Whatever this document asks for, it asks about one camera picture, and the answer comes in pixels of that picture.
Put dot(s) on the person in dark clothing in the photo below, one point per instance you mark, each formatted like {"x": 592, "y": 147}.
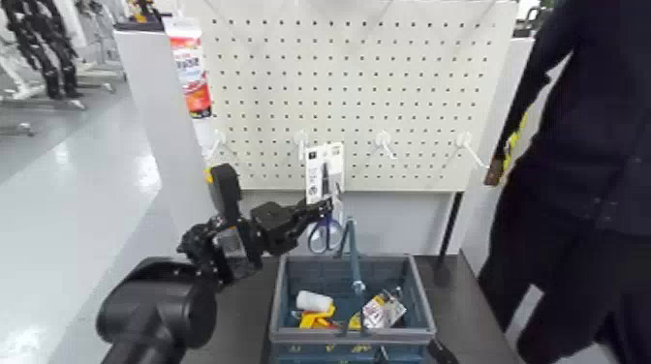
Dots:
{"x": 585, "y": 178}

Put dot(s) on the white pegboard hook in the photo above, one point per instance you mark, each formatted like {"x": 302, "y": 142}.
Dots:
{"x": 220, "y": 139}
{"x": 301, "y": 142}
{"x": 384, "y": 141}
{"x": 467, "y": 143}

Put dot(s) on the blue scissors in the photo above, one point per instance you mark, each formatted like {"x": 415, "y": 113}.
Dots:
{"x": 325, "y": 173}

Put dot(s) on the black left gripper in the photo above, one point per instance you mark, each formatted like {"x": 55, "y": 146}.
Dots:
{"x": 277, "y": 228}

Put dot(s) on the black humanoid robot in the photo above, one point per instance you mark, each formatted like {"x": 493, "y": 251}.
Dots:
{"x": 46, "y": 45}

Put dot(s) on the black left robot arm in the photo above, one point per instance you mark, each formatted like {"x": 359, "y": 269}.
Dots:
{"x": 157, "y": 310}

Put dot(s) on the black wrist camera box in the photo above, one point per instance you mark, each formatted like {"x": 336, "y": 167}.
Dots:
{"x": 226, "y": 190}

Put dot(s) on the yellow black hazard tape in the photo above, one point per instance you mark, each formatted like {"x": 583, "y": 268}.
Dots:
{"x": 512, "y": 145}

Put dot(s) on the white pegboard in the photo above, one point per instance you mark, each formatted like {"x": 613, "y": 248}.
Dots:
{"x": 407, "y": 91}

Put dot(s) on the white paint roller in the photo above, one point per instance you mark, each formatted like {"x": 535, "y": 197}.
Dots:
{"x": 314, "y": 301}

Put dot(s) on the yellow plastic tool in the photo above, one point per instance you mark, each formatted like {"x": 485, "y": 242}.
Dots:
{"x": 315, "y": 320}

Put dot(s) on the person's bare hand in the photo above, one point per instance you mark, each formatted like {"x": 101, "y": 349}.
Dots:
{"x": 493, "y": 173}

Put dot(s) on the white silver packaged item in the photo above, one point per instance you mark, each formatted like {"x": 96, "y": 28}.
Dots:
{"x": 381, "y": 311}

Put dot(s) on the red white tube package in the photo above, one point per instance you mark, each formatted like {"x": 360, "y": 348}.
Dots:
{"x": 192, "y": 71}

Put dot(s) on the black pegboard stand pole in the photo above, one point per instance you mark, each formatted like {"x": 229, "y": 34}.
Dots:
{"x": 450, "y": 223}

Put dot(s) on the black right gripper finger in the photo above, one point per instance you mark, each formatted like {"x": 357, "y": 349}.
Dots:
{"x": 441, "y": 353}

